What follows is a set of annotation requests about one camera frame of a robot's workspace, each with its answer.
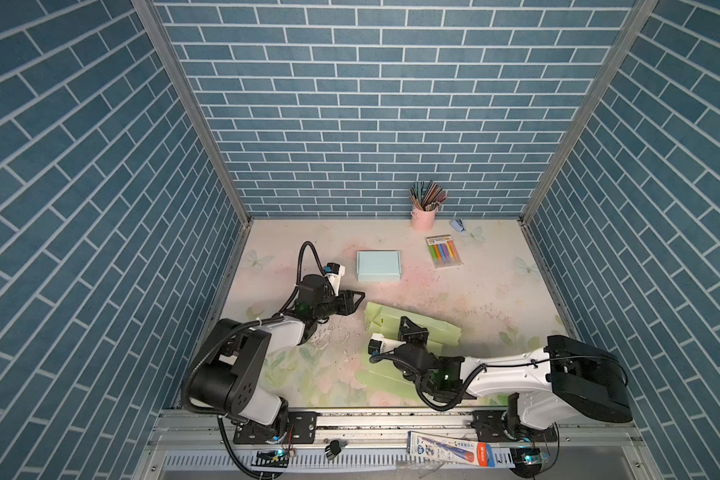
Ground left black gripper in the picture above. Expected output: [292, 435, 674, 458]
[311, 288, 365, 322]

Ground light green paper box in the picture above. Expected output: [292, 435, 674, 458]
[355, 302, 462, 405]

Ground light blue paper box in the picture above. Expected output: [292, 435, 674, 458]
[356, 250, 402, 283]

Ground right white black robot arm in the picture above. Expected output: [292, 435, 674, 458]
[371, 317, 633, 430]

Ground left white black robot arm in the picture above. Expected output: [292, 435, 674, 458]
[181, 273, 365, 437]

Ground pack of coloured markers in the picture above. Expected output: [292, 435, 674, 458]
[426, 235, 462, 269]

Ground pink pencil cup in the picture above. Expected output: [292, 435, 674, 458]
[410, 207, 437, 232]

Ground white red blue package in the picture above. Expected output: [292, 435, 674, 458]
[407, 431, 496, 468]

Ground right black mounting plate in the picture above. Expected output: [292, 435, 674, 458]
[468, 408, 559, 443]

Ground black mounting plate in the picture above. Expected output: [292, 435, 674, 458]
[233, 410, 317, 446]
[468, 408, 559, 443]

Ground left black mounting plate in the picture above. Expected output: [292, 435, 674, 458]
[233, 410, 317, 446]

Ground coloured pencils bundle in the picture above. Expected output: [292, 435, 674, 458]
[409, 181, 448, 212]

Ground small black knob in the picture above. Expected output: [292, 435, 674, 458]
[325, 439, 343, 461]

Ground left green circuit board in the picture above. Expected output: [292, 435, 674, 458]
[252, 449, 291, 470]

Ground right green lit device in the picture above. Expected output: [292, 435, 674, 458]
[510, 448, 545, 479]

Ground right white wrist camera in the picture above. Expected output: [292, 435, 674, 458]
[368, 333, 403, 356]

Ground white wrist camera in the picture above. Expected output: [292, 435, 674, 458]
[323, 262, 346, 296]
[368, 333, 403, 356]

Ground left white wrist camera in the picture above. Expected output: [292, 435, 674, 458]
[323, 262, 346, 296]

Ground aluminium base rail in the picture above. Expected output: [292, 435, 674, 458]
[130, 405, 661, 480]

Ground left black corrugated cable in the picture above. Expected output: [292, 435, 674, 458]
[179, 241, 328, 480]

